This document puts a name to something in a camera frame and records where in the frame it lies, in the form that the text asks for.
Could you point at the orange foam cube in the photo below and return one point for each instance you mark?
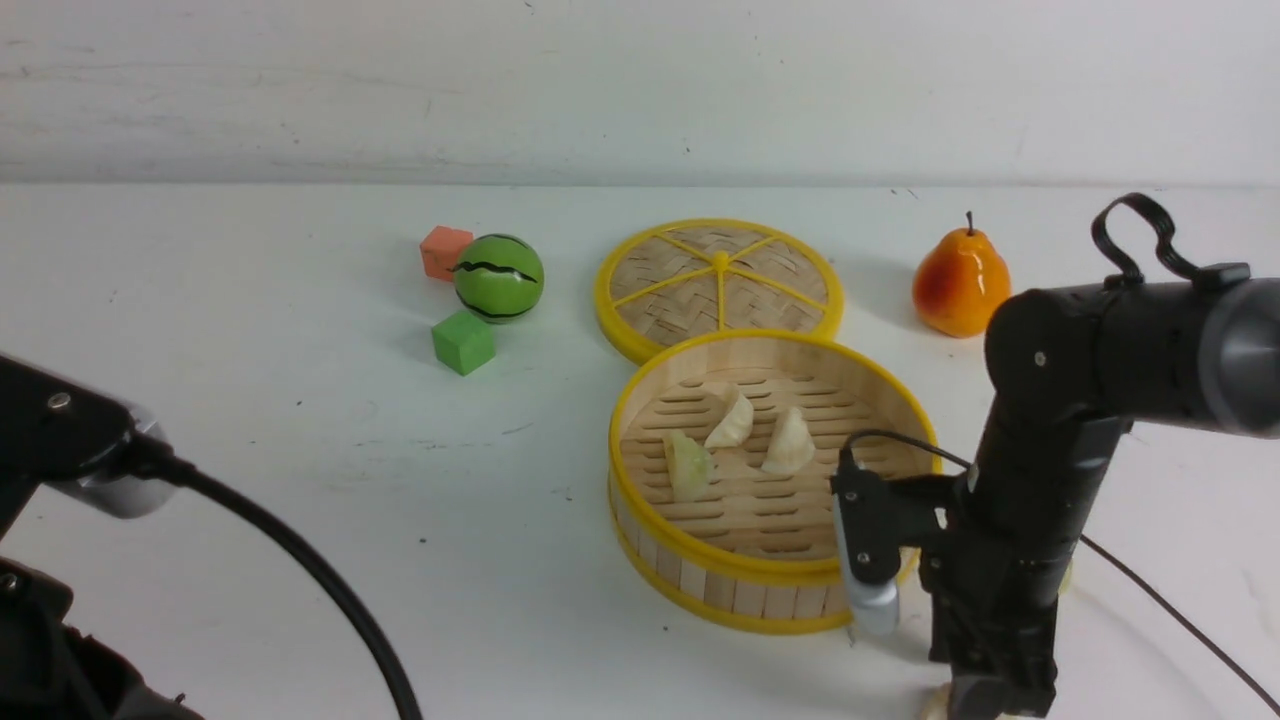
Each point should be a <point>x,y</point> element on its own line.
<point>441,250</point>

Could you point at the orange yellow toy pear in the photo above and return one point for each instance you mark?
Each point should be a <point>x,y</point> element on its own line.
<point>960,284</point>

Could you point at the white dumpling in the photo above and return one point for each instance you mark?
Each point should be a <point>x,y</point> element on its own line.
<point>735,425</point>
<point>792,446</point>

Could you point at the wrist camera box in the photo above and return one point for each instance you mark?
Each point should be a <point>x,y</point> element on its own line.
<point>875,519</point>
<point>119,495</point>

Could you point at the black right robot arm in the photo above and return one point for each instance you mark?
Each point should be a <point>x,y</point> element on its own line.
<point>1074,369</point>

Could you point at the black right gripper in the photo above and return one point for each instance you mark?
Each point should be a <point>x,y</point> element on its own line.
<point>1002,562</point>

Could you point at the bamboo steamer tray yellow rim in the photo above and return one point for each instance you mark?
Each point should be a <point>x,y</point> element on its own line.
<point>758,553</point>

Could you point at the green striped watermelon ball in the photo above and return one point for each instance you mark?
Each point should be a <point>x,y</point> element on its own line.
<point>499,277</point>

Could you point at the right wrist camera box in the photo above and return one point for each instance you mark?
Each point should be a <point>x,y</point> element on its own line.
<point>875,519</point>

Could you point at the tan dumpling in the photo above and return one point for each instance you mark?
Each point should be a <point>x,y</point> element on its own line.
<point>936,708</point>

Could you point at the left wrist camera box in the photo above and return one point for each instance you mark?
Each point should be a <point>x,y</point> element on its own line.
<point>119,495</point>

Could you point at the pale green dumpling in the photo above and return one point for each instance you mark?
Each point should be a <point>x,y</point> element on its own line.
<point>690,467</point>

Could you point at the woven bamboo steamer lid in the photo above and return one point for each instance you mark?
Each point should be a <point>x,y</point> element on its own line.
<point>680,280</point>

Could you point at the green foam cube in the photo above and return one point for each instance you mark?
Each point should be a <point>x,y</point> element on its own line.
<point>463,342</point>

